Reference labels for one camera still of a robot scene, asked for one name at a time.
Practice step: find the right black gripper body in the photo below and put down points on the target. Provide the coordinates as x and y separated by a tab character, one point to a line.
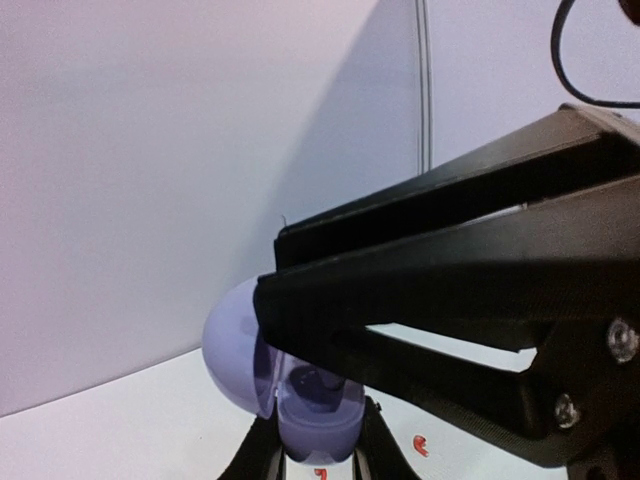
600	450

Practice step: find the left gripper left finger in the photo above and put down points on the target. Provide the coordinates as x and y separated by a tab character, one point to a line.
261	455

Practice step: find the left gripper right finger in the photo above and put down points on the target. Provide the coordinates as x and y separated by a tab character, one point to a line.
377	455

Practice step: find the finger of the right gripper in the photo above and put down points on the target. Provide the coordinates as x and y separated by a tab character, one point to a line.
572	149
521	330

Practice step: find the purple charging case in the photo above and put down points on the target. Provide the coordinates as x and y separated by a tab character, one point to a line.
319	414

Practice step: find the red earbud right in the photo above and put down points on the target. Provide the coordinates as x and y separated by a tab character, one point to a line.
420	445

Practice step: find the red earbud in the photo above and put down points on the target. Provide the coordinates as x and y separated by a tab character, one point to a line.
420	445
321	473

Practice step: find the red earbud left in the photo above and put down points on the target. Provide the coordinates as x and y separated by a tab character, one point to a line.
321	473

